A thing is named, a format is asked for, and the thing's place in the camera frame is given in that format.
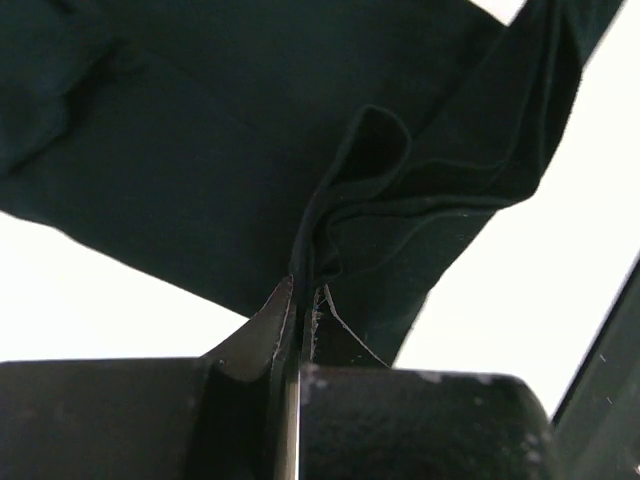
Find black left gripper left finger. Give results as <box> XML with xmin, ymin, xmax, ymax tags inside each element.
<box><xmin>197</xmin><ymin>276</ymin><xmax>297</xmax><ymax>479</ymax></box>

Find black t shirt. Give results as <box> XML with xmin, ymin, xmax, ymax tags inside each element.
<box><xmin>1</xmin><ymin>1</ymin><xmax>620</xmax><ymax>363</ymax></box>

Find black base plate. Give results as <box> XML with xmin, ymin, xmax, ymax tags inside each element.
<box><xmin>553</xmin><ymin>265</ymin><xmax>639</xmax><ymax>480</ymax></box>

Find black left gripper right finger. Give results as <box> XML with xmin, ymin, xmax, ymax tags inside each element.
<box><xmin>300</xmin><ymin>285</ymin><xmax>389</xmax><ymax>369</ymax></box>

